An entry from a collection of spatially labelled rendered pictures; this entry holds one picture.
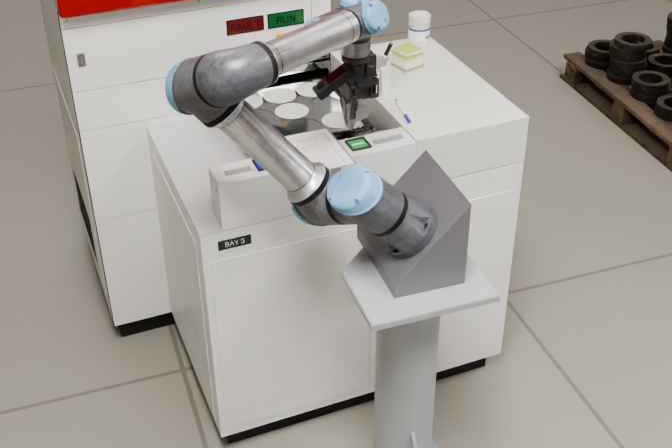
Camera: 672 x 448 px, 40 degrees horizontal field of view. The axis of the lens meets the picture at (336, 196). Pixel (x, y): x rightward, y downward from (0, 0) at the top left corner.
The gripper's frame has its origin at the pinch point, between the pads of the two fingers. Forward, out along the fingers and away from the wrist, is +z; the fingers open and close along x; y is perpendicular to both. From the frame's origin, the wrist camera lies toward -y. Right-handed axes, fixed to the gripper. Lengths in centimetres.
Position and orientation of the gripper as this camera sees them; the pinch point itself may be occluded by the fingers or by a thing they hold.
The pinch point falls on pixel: (347, 125)
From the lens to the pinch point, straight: 242.4
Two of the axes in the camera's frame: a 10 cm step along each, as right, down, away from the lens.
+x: -3.8, -5.0, 7.8
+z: 0.1, 8.4, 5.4
